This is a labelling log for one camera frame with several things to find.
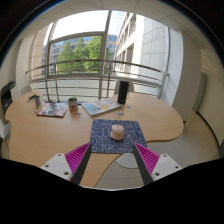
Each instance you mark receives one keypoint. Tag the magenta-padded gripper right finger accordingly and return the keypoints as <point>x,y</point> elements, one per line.
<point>161,165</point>

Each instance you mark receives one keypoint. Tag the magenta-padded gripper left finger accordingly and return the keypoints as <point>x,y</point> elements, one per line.
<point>63,165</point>

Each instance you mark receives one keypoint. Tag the beige computer mouse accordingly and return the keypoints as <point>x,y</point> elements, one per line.
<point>117,132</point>

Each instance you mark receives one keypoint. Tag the blue patterned mouse pad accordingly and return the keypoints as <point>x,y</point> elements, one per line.
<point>100,136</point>

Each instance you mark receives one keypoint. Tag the small brown sticker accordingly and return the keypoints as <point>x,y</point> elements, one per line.
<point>77,114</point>

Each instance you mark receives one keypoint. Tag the red magazine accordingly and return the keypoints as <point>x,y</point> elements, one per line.
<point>52,110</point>

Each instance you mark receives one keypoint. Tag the square blue green sticker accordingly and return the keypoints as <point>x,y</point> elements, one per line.
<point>120,113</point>

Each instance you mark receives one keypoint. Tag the small blue sticker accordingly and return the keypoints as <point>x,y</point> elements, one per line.
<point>129,107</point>

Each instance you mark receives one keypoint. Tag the light blue magazine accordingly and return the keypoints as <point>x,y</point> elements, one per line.
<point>100,107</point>

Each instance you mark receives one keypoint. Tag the black cylindrical bottle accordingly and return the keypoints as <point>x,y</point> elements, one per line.
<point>122,92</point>

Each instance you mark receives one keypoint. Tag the grey green door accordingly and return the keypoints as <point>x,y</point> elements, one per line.
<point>199,91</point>

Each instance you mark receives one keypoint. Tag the black printer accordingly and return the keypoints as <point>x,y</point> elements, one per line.
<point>7,96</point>

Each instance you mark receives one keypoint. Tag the metal balcony railing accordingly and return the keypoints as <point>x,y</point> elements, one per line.
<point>76,62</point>

